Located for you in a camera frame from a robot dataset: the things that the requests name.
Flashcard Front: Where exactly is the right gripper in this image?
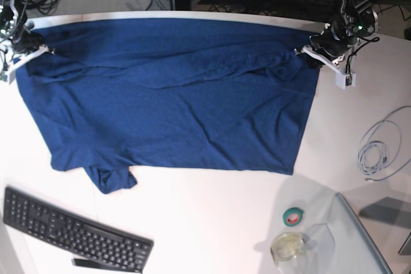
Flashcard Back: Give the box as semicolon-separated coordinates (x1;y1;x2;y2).
12;31;44;53

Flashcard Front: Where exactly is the green tape roll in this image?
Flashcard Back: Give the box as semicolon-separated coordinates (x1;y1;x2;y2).
283;207;304;227

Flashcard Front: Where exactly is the black computer keyboard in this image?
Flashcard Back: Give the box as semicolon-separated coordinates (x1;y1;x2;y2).
3;187;154;273

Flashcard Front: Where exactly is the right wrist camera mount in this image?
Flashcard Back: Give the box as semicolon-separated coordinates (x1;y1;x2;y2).
1;44;55;85

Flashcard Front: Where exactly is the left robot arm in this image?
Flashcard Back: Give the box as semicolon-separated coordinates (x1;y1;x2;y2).
301;0;380;74

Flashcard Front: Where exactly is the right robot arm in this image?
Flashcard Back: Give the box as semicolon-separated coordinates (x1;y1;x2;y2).
1;0;44;53

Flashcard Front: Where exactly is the clear tape dispenser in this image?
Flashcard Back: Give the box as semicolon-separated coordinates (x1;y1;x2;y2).
270;232;308;273

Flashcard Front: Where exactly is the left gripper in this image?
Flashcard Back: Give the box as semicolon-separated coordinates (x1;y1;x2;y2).
305;25;358;69

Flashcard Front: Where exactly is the coiled white cable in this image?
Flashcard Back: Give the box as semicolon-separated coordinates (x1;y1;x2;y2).
356;105;411;183

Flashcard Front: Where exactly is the dark blue t-shirt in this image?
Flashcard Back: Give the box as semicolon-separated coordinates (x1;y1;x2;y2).
16;19;319;194

